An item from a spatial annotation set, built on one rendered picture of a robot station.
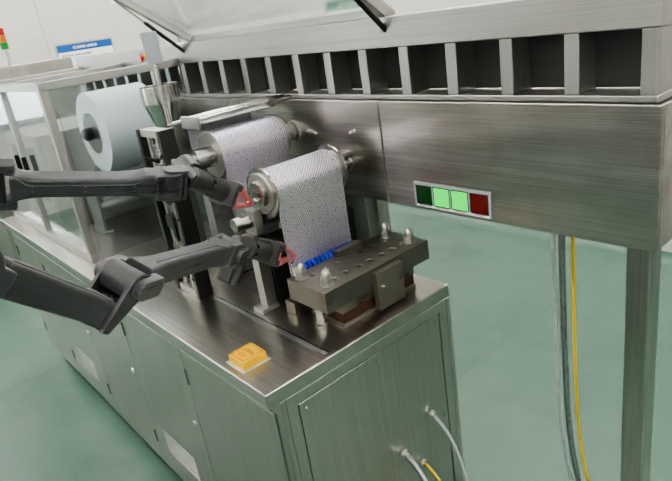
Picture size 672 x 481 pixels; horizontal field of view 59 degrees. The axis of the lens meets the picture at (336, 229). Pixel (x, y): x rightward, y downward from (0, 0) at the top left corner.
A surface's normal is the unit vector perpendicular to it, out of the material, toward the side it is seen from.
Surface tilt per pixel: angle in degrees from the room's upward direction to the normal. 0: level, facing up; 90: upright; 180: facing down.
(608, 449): 0
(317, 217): 90
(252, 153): 92
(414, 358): 90
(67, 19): 90
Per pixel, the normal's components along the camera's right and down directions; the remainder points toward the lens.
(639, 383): -0.74, 0.33
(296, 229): 0.66, 0.17
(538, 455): -0.15, -0.93
